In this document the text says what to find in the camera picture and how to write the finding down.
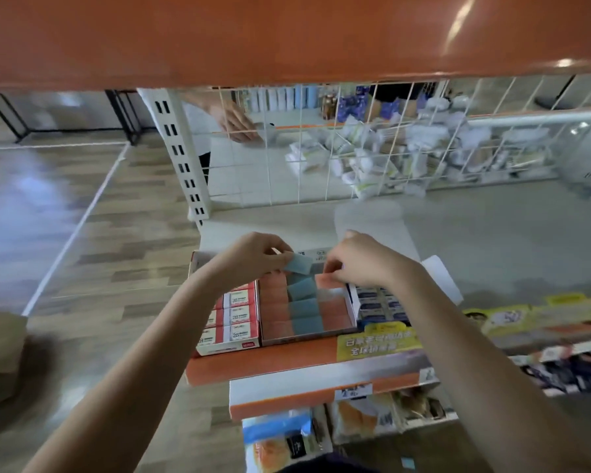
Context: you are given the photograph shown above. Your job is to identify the person's right hand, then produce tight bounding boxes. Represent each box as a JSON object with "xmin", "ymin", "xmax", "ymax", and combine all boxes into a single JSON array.
[{"xmin": 323, "ymin": 230, "xmax": 427, "ymax": 292}]

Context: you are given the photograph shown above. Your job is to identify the person's left hand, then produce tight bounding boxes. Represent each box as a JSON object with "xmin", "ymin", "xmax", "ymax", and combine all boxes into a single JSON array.
[{"xmin": 202, "ymin": 232, "xmax": 297, "ymax": 296}]

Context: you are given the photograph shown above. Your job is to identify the blue white eraser box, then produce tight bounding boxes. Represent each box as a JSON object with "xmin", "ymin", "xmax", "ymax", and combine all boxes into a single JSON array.
[{"xmin": 333, "ymin": 198, "xmax": 466, "ymax": 331}]

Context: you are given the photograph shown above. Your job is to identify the teal small box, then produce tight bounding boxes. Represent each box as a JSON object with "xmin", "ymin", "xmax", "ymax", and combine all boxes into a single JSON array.
[{"xmin": 282, "ymin": 252, "xmax": 317, "ymax": 276}]

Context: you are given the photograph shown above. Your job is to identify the red eraser display box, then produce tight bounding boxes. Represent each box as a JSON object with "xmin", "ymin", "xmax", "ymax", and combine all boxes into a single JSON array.
[{"xmin": 189, "ymin": 251, "xmax": 262, "ymax": 357}]

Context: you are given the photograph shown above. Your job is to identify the box of pink-blue erasers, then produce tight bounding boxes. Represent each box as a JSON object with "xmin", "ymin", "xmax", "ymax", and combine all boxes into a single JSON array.
[{"xmin": 256, "ymin": 246, "xmax": 361, "ymax": 348}]

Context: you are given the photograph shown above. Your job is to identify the person's right forearm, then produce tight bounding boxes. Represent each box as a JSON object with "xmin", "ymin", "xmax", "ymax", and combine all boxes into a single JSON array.
[{"xmin": 399, "ymin": 269, "xmax": 591, "ymax": 473}]

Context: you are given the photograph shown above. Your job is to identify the person's left forearm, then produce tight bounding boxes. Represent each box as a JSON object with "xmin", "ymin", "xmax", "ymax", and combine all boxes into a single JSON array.
[{"xmin": 24, "ymin": 273, "xmax": 232, "ymax": 473}]

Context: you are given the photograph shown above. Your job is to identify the snack packets on lower shelf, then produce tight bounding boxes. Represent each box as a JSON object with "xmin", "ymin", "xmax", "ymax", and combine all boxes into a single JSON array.
[{"xmin": 335, "ymin": 322, "xmax": 425, "ymax": 363}]

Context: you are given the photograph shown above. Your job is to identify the white orange metal shelf unit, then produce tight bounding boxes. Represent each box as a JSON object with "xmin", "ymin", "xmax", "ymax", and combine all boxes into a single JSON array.
[{"xmin": 0, "ymin": 0, "xmax": 591, "ymax": 449}]

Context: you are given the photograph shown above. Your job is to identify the open brown cardboard box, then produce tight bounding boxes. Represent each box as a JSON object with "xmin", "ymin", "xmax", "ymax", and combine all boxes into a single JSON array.
[{"xmin": 0, "ymin": 308, "xmax": 29, "ymax": 412}]

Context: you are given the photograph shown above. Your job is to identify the pile of white packets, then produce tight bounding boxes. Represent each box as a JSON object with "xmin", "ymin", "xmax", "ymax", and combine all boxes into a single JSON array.
[{"xmin": 284, "ymin": 93, "xmax": 591, "ymax": 201}]

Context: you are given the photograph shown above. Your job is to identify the row of blue bottles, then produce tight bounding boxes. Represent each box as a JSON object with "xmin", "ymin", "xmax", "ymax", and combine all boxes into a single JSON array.
[{"xmin": 241, "ymin": 85, "xmax": 370, "ymax": 122}]

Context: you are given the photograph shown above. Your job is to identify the yellow price label strip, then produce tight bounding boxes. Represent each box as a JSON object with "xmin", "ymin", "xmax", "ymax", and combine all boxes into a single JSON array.
[{"xmin": 463, "ymin": 293, "xmax": 591, "ymax": 341}]

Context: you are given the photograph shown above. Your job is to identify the blue orange snack packet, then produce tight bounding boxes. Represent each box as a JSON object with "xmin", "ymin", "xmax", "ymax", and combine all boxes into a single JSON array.
[{"xmin": 241, "ymin": 407, "xmax": 334, "ymax": 473}]

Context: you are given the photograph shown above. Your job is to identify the row of dark snack packets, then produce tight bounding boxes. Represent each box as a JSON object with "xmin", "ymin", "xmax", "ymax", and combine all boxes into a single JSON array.
[{"xmin": 522, "ymin": 344, "xmax": 591, "ymax": 395}]

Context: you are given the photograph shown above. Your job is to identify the black metal rack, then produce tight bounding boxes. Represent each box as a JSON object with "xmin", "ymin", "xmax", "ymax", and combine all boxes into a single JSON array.
[{"xmin": 0, "ymin": 90, "xmax": 144, "ymax": 146}]

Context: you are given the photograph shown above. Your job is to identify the white wire grid panel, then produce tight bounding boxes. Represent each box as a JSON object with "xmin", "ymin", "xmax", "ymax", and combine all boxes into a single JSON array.
[{"xmin": 192, "ymin": 78, "xmax": 591, "ymax": 208}]

